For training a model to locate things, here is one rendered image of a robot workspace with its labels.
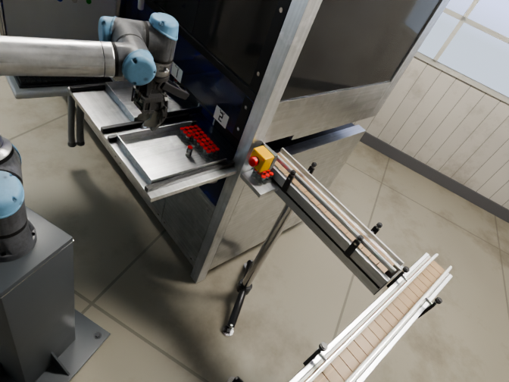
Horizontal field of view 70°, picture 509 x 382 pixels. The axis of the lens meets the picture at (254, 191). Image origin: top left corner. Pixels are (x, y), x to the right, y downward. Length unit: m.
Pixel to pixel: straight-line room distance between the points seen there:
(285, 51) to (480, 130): 2.98
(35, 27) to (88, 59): 1.11
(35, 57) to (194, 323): 1.53
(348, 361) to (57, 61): 1.02
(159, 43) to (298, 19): 0.43
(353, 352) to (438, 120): 3.08
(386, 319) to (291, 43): 0.91
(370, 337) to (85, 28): 1.77
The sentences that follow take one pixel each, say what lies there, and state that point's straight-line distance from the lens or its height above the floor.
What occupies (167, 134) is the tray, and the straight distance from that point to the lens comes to 1.57.
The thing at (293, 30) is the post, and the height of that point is 1.47.
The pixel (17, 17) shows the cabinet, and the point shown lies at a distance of 1.95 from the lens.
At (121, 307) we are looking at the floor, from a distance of 2.05.
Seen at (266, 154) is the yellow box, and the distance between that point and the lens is 1.38.
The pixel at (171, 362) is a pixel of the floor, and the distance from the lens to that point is 1.96.
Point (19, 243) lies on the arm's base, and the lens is 1.23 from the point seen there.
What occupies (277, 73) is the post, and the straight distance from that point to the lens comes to 1.27.
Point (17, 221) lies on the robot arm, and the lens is 1.17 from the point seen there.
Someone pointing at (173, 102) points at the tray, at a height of 0.88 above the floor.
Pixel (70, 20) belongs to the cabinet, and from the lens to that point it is 2.00.
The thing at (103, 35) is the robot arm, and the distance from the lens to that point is 1.01.
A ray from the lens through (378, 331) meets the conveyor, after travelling 1.23.
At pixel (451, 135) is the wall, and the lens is 4.01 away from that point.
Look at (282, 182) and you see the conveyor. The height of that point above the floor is 0.91.
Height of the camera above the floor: 1.82
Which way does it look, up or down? 41 degrees down
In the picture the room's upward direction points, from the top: 24 degrees clockwise
